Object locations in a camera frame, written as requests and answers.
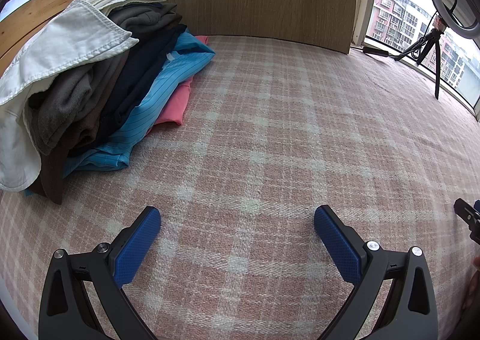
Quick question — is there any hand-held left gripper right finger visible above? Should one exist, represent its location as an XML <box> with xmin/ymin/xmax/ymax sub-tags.
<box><xmin>313</xmin><ymin>205</ymin><xmax>439</xmax><ymax>340</ymax></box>

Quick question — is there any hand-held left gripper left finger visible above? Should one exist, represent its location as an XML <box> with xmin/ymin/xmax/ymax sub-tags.
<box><xmin>38</xmin><ymin>206</ymin><xmax>162</xmax><ymax>340</ymax></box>

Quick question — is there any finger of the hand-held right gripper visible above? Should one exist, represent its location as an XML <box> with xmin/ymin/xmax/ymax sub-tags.
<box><xmin>454</xmin><ymin>198</ymin><xmax>480</xmax><ymax>245</ymax></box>

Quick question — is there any person's right hand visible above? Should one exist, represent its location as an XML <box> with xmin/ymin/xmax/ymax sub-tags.
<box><xmin>462</xmin><ymin>255</ymin><xmax>480</xmax><ymax>311</ymax></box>

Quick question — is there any brown garment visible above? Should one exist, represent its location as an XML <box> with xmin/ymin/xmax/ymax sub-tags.
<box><xmin>28</xmin><ymin>51</ymin><xmax>130</xmax><ymax>206</ymax></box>

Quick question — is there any pink plaid blanket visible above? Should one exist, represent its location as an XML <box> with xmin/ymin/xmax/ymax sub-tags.
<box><xmin>0</xmin><ymin>34</ymin><xmax>480</xmax><ymax>340</ymax></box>

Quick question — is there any pink garment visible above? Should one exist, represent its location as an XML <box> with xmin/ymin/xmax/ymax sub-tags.
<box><xmin>146</xmin><ymin>35</ymin><xmax>209</xmax><ymax>135</ymax></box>

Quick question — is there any grey sweater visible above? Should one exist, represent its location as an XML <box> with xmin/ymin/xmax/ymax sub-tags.
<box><xmin>25</xmin><ymin>3</ymin><xmax>182</xmax><ymax>155</ymax></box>

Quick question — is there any blue striped garment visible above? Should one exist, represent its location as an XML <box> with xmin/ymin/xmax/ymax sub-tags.
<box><xmin>23</xmin><ymin>33</ymin><xmax>216</xmax><ymax>198</ymax></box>

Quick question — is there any dark navy garment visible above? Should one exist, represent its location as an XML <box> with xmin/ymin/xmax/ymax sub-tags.
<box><xmin>69</xmin><ymin>24</ymin><xmax>188</xmax><ymax>157</ymax></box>

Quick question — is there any white garment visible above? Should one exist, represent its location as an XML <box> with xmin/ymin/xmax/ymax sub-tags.
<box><xmin>0</xmin><ymin>0</ymin><xmax>174</xmax><ymax>191</ymax></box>

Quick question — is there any pine wood board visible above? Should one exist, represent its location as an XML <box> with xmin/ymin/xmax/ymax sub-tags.
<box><xmin>0</xmin><ymin>0</ymin><xmax>109</xmax><ymax>76</ymax></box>

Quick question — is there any black cable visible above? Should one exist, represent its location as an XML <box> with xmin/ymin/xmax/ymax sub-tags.
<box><xmin>392</xmin><ymin>31</ymin><xmax>428</xmax><ymax>61</ymax></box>

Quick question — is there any black cable remote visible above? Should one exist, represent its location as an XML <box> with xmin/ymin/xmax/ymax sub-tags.
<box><xmin>362</xmin><ymin>46</ymin><xmax>392</xmax><ymax>58</ymax></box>

